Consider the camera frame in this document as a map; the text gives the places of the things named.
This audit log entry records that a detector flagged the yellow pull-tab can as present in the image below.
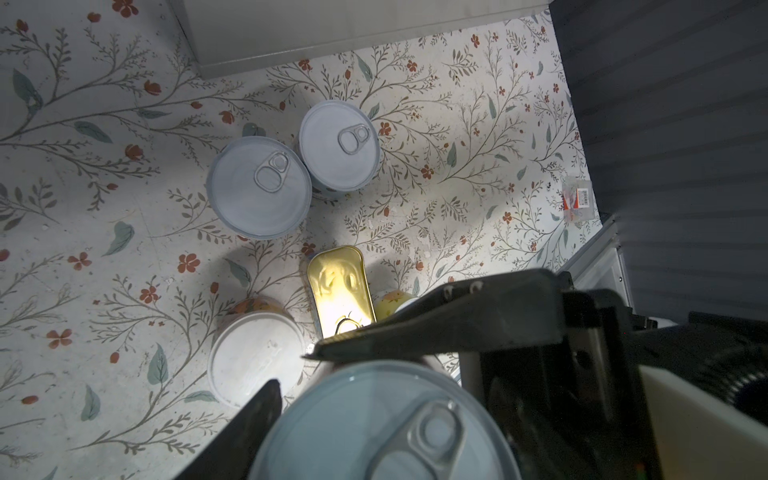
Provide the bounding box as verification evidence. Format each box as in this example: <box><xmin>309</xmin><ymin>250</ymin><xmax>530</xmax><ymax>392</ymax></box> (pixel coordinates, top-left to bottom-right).
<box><xmin>373</xmin><ymin>290</ymin><xmax>417</xmax><ymax>322</ymax></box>

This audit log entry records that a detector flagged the beige metal cabinet box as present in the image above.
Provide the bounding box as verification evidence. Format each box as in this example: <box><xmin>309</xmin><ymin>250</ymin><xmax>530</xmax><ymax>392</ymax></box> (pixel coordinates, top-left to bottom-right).
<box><xmin>170</xmin><ymin>0</ymin><xmax>549</xmax><ymax>79</ymax></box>

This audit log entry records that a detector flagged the light blue pull-tab can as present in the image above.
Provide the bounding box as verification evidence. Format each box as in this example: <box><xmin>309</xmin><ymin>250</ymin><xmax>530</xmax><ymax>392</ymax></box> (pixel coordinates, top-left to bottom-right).
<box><xmin>297</xmin><ymin>100</ymin><xmax>381</xmax><ymax>201</ymax></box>

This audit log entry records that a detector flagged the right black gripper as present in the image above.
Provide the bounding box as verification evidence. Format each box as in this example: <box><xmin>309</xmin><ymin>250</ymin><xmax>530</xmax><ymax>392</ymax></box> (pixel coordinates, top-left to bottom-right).
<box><xmin>304</xmin><ymin>269</ymin><xmax>663</xmax><ymax>479</ymax></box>

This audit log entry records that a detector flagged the pink pull-tab can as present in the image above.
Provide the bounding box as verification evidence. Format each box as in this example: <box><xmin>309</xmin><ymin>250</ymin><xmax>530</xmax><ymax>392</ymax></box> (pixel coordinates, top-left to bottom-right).
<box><xmin>206</xmin><ymin>136</ymin><xmax>312</xmax><ymax>240</ymax></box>

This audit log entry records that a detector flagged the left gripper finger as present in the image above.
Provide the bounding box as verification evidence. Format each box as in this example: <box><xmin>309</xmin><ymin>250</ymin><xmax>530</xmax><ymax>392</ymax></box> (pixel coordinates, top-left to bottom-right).
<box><xmin>176</xmin><ymin>379</ymin><xmax>282</xmax><ymax>480</ymax></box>

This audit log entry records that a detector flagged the brown can white lid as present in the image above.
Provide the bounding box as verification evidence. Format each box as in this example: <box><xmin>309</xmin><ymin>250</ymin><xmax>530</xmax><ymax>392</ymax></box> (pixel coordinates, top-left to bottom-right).
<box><xmin>207</xmin><ymin>296</ymin><xmax>305</xmax><ymax>409</ymax></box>

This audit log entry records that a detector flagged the yellow oval sardine tin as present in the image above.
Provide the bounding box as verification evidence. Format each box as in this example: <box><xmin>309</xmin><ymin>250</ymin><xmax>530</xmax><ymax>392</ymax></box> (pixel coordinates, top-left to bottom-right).
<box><xmin>307</xmin><ymin>246</ymin><xmax>376</xmax><ymax>338</ymax></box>

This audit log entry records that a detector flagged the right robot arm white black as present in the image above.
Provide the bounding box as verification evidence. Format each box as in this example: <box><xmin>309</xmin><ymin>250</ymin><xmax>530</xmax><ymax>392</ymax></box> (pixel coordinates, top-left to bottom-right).
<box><xmin>308</xmin><ymin>269</ymin><xmax>767</xmax><ymax>479</ymax></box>

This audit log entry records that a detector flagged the small clear packet red label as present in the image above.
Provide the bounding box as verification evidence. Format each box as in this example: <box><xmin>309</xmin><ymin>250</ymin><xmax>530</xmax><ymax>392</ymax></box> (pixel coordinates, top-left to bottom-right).
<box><xmin>561</xmin><ymin>176</ymin><xmax>598</xmax><ymax>223</ymax></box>

